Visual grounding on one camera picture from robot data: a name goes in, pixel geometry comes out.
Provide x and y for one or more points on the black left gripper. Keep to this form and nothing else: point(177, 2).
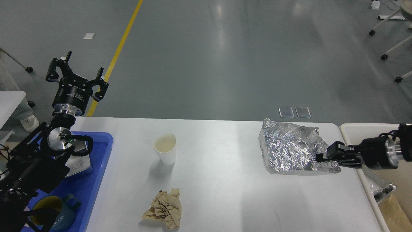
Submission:
point(74, 91)

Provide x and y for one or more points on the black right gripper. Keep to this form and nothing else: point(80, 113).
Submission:
point(380, 153)

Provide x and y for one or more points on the aluminium foil tray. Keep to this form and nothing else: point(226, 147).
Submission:
point(290, 149)

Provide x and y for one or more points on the stainless steel rectangular container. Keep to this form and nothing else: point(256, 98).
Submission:
point(79, 166)

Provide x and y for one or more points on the white paper cup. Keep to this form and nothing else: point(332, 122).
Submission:
point(165, 147)

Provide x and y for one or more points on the teal mug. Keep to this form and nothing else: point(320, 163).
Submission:
point(64, 208)

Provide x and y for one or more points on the brown paper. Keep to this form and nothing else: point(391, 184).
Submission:
point(395, 218)
point(167, 208)

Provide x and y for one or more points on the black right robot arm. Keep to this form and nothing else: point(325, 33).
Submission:
point(403, 135)

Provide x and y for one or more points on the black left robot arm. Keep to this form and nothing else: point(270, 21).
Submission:
point(39, 161)

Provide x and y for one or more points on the white plastic bin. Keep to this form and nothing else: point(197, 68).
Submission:
point(354, 133)

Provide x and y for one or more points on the old foil in bin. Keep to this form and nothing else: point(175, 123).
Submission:
point(380, 188)

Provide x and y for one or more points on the wheeled stand left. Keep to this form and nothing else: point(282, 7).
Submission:
point(26, 68)

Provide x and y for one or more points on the white paper on floor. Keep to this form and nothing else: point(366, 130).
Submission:
point(89, 36)

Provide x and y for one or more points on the clear floor plate right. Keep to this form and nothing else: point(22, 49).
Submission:
point(303, 112)

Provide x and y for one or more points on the clear floor plate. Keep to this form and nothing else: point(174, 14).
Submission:
point(303, 112)
point(286, 112)

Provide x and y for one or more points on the white side table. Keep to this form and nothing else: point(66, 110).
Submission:
point(9, 101)

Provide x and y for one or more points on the clear floor plate left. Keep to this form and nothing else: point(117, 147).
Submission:
point(286, 112)

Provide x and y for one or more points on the brown paper in bin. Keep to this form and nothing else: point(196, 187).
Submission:
point(395, 218)

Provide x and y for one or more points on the blue plastic tray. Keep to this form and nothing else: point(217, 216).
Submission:
point(85, 188)

